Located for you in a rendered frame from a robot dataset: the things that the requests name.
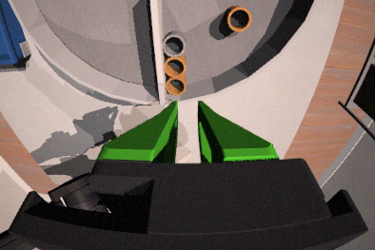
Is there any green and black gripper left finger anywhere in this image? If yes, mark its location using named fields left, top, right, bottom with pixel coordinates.
left=96, top=101, right=178, bottom=163

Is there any blue crate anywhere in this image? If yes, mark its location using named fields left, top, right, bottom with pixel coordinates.
left=0, top=0, right=31, bottom=65

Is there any grey metal bushing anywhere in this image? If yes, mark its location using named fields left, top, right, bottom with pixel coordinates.
left=163, top=30, right=186, bottom=57

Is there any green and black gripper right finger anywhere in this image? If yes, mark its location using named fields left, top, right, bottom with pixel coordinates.
left=198, top=101, right=280, bottom=163

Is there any bronze bushing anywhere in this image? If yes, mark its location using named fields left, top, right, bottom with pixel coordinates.
left=224, top=6, right=251, bottom=31
left=166, top=74, right=187, bottom=95
left=164, top=54, right=186, bottom=77

